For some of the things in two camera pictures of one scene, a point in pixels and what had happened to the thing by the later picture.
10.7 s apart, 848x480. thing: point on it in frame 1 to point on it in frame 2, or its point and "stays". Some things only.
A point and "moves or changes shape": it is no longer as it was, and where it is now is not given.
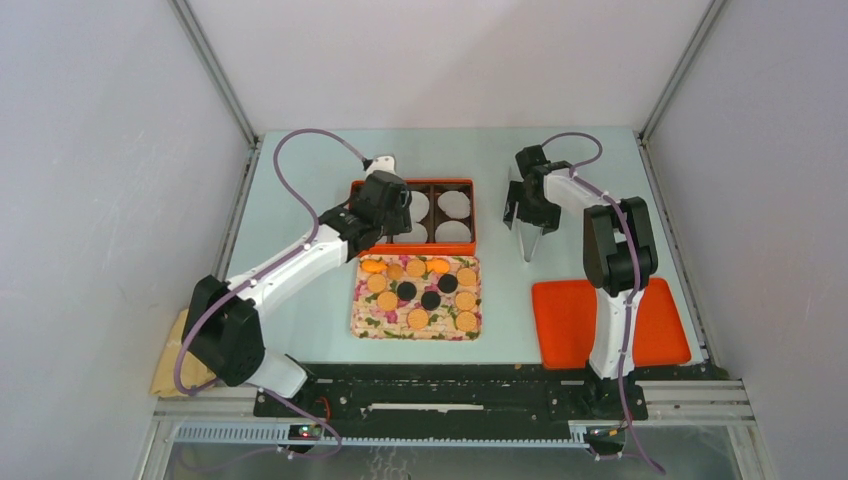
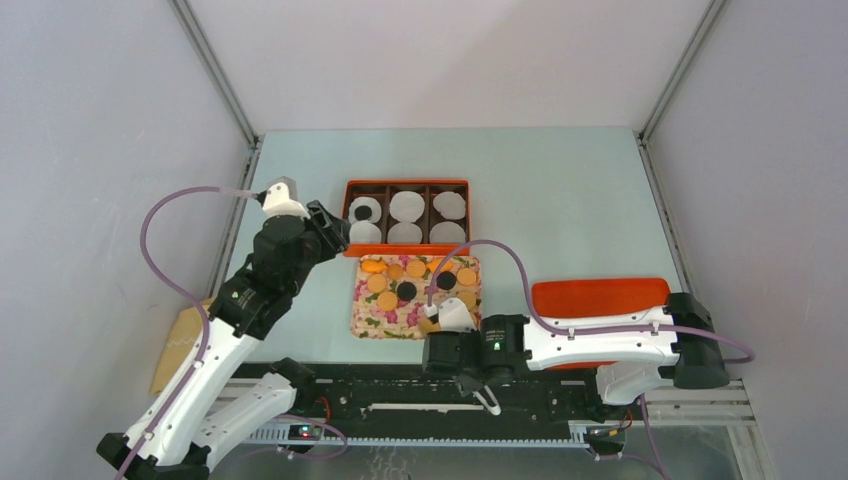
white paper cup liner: (419, 206) stays
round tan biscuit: (415, 267) stays
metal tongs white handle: (529, 235) to (494, 410)
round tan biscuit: (387, 301) stays
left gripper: (403, 222) to (335, 231)
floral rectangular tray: (417, 298) stays
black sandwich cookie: (406, 290) moves or changes shape
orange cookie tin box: (443, 220) stays
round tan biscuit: (418, 318) to (425, 326)
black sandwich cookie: (447, 283) stays
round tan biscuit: (376, 283) stays
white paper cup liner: (453, 231) stays
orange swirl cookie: (394, 271) stays
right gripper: (548, 219) to (468, 385)
